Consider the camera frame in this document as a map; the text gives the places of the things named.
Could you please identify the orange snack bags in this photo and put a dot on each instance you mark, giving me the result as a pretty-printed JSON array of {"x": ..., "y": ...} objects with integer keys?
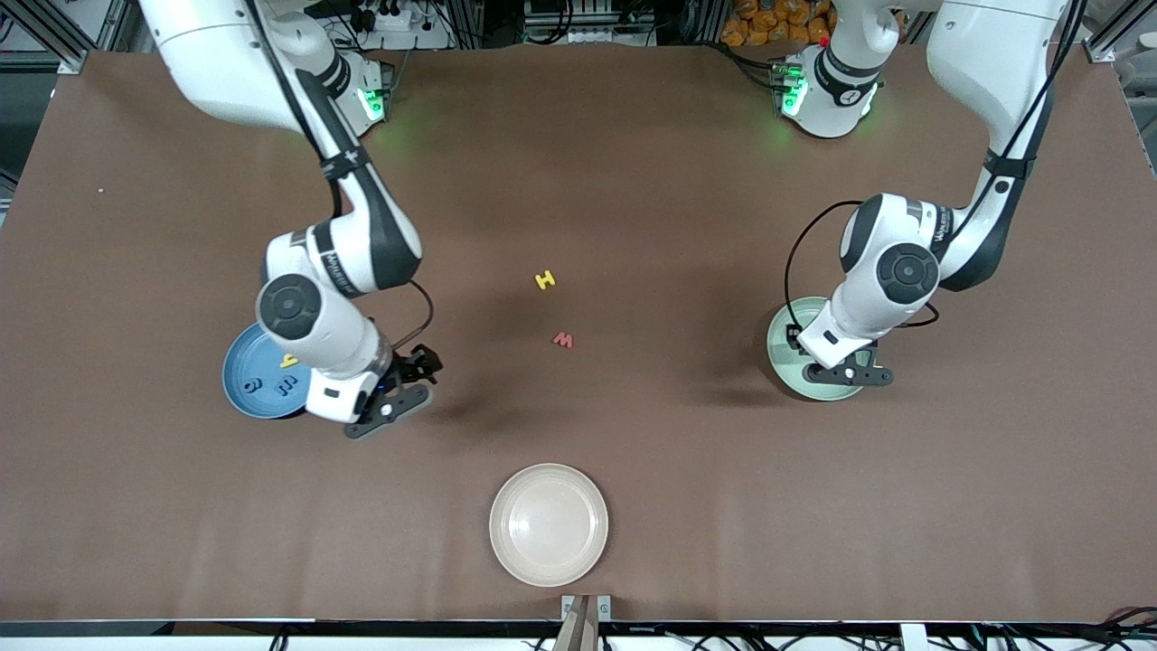
[{"x": 746, "y": 27}]

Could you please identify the green plate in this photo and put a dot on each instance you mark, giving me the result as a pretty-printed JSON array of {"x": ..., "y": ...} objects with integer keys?
[{"x": 779, "y": 357}]

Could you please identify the aluminium frame profile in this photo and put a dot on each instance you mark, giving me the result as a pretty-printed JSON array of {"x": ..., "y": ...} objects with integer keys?
[
  {"x": 1105, "y": 50},
  {"x": 36, "y": 27}
]

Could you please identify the metal mount bracket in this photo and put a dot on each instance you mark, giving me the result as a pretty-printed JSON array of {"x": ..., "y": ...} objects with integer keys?
[{"x": 586, "y": 608}]

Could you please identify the blue letter g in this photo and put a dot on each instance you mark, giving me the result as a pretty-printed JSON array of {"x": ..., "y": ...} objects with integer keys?
[{"x": 247, "y": 385}]

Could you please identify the red letter w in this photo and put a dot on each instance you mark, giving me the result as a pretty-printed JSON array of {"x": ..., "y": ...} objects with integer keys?
[{"x": 563, "y": 342}]

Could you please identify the yellow capital letter H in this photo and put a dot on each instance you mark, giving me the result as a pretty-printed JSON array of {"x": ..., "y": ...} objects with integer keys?
[{"x": 545, "y": 280}]

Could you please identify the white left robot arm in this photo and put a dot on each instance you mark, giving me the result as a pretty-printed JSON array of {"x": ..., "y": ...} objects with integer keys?
[{"x": 859, "y": 316}]

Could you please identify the white power strip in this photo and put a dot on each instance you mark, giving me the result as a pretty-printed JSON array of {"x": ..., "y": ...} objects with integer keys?
[{"x": 416, "y": 36}]

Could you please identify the brown table cover sheet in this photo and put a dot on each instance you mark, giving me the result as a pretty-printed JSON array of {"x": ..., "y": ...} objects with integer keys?
[{"x": 994, "y": 497}]

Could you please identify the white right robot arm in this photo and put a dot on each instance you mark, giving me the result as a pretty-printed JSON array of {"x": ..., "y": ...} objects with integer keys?
[{"x": 316, "y": 334}]

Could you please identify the blue letter e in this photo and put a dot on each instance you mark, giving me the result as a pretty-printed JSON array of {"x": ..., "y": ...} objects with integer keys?
[{"x": 286, "y": 387}]

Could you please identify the beige plate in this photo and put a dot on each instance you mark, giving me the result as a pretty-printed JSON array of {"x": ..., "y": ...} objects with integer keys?
[{"x": 549, "y": 524}]

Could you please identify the blue plate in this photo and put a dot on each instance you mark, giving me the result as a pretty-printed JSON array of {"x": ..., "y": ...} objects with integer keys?
[{"x": 239, "y": 362}]

